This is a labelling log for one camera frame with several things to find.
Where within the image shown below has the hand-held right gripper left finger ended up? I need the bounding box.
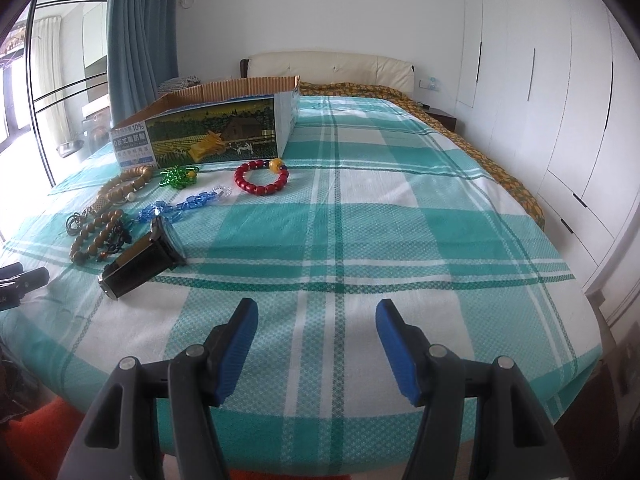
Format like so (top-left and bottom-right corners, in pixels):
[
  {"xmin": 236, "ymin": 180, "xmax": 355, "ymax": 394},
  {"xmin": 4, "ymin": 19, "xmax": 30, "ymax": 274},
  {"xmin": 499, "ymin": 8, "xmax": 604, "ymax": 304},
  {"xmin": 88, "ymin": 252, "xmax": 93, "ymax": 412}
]
[{"xmin": 67, "ymin": 297, "xmax": 260, "ymax": 480}]

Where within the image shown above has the dark wooden nightstand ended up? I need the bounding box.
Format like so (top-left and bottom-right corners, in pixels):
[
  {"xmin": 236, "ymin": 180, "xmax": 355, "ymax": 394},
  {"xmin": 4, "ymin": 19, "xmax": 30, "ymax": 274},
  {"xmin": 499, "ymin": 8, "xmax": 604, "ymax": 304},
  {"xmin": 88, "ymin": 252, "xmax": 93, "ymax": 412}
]
[{"xmin": 422, "ymin": 105, "xmax": 458, "ymax": 133}]

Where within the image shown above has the green bead bracelet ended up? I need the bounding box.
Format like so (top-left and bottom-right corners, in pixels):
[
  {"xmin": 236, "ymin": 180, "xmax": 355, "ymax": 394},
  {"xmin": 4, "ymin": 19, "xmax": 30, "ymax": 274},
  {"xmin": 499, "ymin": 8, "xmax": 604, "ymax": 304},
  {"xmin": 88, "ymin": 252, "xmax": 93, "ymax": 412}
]
[{"xmin": 160, "ymin": 164, "xmax": 200, "ymax": 190}]

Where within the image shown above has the patterned cloth pile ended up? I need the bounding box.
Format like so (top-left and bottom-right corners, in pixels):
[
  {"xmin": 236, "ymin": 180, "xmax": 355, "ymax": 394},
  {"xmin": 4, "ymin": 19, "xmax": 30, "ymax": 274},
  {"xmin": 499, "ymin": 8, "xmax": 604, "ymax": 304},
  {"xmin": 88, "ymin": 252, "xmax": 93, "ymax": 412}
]
[{"xmin": 160, "ymin": 76, "xmax": 202, "ymax": 94}]

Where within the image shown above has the washing machine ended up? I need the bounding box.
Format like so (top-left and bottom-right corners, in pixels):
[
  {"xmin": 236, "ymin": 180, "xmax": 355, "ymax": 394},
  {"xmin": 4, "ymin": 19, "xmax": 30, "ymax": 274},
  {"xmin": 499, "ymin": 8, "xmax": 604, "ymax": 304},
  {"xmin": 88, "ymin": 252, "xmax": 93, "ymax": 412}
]
[{"xmin": 82, "ymin": 107, "xmax": 112, "ymax": 153}]

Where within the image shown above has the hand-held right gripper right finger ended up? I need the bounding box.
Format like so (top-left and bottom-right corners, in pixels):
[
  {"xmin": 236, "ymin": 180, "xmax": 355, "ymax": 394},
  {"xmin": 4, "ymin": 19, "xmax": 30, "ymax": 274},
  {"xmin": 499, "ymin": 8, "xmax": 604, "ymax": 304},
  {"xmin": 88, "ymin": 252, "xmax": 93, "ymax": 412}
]
[{"xmin": 375, "ymin": 299, "xmax": 576, "ymax": 480}]

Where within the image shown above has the light wooden bead necklace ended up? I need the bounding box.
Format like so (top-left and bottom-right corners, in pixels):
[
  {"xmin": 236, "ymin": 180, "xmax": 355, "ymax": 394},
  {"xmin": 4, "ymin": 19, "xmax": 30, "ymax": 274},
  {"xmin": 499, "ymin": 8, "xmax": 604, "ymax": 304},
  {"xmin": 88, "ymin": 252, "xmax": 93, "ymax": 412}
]
[{"xmin": 90, "ymin": 164, "xmax": 155, "ymax": 211}]

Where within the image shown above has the black wristwatch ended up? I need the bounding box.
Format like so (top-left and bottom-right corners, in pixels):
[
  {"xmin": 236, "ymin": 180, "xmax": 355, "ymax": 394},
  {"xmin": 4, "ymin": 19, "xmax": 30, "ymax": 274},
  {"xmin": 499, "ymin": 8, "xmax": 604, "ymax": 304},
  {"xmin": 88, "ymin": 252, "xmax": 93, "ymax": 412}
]
[{"xmin": 98, "ymin": 215, "xmax": 188, "ymax": 302}]

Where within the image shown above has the blue-grey curtain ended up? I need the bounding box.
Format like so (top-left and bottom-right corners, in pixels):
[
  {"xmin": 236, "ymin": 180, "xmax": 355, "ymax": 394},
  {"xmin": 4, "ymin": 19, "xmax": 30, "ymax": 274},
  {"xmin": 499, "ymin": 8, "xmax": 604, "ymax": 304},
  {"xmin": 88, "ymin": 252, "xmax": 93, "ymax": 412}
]
[{"xmin": 106, "ymin": 0, "xmax": 180, "ymax": 123}]

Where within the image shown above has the white wardrobe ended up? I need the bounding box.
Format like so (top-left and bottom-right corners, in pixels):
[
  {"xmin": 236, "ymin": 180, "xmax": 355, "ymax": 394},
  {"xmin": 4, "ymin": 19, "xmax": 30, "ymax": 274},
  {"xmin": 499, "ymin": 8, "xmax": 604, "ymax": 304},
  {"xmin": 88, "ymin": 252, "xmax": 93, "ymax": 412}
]
[{"xmin": 455, "ymin": 0, "xmax": 640, "ymax": 291}]

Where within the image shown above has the printed cardboard box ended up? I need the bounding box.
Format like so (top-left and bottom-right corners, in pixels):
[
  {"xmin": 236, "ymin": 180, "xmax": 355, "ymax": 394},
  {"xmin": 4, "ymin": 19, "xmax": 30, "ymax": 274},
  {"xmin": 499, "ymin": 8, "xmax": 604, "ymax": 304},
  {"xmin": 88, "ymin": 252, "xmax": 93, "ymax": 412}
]
[{"xmin": 109, "ymin": 75, "xmax": 301, "ymax": 170}]

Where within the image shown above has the blue crystal bracelet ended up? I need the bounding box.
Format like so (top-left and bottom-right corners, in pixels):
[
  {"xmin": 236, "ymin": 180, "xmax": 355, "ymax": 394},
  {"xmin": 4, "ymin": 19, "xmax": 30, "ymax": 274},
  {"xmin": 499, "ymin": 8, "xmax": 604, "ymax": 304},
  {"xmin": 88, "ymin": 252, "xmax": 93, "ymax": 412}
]
[{"xmin": 137, "ymin": 186, "xmax": 233, "ymax": 226}]

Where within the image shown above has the dark knotted cord pendant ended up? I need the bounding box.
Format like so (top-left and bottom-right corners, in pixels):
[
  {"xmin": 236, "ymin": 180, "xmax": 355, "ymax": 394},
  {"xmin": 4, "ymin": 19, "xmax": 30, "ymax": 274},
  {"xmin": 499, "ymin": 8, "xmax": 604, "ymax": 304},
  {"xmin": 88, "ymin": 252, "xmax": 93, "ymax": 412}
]
[{"xmin": 102, "ymin": 222, "xmax": 135, "ymax": 261}]

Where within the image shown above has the green plaid bedsheet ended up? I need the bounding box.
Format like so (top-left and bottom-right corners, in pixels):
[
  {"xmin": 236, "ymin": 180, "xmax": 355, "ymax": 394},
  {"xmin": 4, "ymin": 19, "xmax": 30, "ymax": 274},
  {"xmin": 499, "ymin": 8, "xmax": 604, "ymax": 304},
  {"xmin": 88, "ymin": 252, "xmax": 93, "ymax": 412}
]
[{"xmin": 0, "ymin": 92, "xmax": 603, "ymax": 461}]

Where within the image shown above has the red bead bracelet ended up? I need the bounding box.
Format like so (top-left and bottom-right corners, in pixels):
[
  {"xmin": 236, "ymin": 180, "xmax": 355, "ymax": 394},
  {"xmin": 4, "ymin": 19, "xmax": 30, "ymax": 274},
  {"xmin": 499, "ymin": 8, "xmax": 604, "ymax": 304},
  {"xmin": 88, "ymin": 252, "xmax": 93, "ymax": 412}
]
[{"xmin": 234, "ymin": 158, "xmax": 291, "ymax": 196}]

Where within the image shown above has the brown wooden bead bracelet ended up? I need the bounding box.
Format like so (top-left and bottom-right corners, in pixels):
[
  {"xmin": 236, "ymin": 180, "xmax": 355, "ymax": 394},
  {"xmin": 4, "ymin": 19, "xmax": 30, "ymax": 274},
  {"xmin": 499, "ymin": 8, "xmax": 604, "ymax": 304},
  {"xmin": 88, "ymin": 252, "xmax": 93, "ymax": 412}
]
[{"xmin": 69, "ymin": 209, "xmax": 132, "ymax": 264}]

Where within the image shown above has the sliding glass door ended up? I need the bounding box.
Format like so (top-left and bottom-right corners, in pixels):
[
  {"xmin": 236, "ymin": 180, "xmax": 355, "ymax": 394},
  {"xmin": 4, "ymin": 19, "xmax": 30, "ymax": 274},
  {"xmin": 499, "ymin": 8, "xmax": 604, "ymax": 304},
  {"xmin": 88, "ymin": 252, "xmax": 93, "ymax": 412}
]
[{"xmin": 0, "ymin": 0, "xmax": 111, "ymax": 241}]

